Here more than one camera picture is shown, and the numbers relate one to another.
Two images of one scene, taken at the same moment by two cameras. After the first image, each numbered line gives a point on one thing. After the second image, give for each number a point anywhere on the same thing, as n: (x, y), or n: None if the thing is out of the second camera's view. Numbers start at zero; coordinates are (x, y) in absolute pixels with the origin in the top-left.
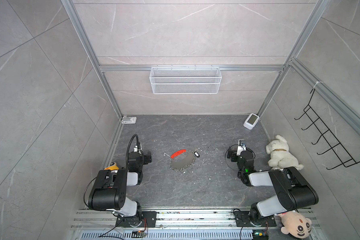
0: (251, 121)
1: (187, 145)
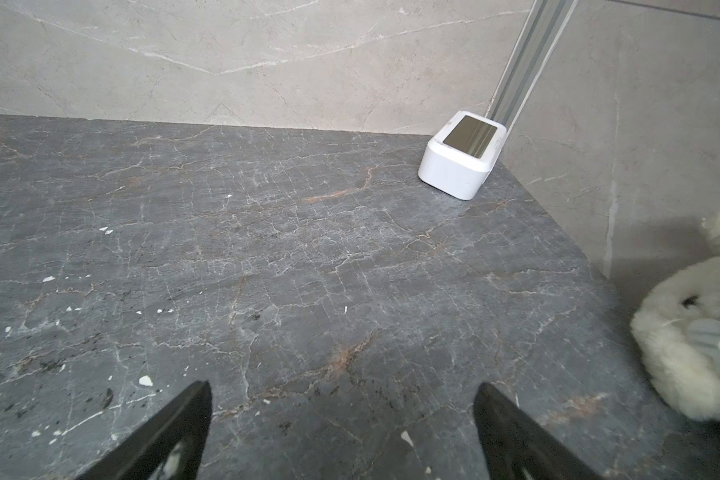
0: (460, 157)
1: None
